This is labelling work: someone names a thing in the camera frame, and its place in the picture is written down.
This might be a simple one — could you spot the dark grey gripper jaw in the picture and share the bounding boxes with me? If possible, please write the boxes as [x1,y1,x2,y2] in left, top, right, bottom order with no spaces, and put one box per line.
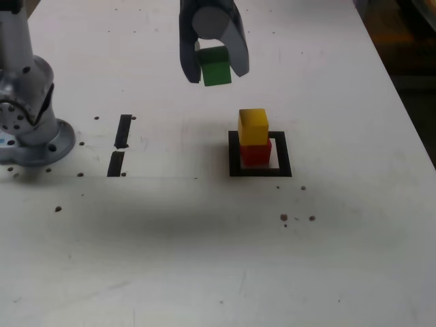
[178,0,202,84]

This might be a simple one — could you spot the black tape square outline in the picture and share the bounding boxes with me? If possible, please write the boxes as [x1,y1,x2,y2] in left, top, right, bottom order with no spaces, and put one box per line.
[228,130,294,178]

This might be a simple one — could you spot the yellow cube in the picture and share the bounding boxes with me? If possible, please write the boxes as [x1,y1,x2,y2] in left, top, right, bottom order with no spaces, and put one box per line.
[238,108,269,146]

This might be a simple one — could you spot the black tape strip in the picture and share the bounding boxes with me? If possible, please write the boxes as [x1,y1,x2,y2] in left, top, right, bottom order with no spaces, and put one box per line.
[106,114,133,178]

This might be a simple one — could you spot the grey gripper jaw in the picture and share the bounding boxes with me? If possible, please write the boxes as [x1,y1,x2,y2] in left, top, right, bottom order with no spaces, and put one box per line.
[221,0,251,78]

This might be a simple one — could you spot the red cube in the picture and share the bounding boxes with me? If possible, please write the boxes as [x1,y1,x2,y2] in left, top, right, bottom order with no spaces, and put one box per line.
[238,137,273,168]

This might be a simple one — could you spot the green cube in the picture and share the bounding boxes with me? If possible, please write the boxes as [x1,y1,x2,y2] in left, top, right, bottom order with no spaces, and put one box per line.
[196,46,233,87]

